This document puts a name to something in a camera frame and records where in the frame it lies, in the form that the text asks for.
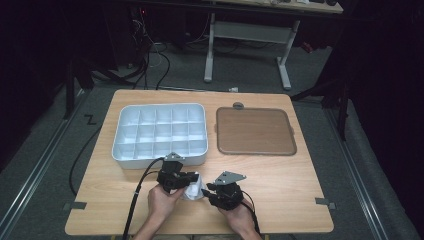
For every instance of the white cloth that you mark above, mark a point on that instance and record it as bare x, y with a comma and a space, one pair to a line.
196, 190

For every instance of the person's right hand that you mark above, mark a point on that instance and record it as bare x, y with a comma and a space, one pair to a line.
238, 215

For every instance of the brown flat tray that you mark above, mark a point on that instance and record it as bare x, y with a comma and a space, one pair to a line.
255, 130

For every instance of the white compartment box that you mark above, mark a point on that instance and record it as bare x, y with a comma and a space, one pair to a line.
160, 131

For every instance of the metal floor rail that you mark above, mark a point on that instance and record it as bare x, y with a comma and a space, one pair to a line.
40, 160
356, 176

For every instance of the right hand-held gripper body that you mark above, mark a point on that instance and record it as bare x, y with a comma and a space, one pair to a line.
228, 193

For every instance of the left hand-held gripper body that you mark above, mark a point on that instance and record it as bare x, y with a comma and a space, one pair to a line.
170, 176

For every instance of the black metal stand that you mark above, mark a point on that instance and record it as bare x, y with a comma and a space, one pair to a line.
70, 90
340, 106

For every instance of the person's left hand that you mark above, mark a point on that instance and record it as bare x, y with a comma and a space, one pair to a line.
163, 201

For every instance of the wooden desk with white legs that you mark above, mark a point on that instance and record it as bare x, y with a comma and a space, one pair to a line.
250, 31

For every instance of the grey tape piece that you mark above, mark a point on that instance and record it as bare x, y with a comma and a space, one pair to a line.
76, 205
325, 202

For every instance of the small red object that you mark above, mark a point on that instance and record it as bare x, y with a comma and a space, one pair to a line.
307, 47

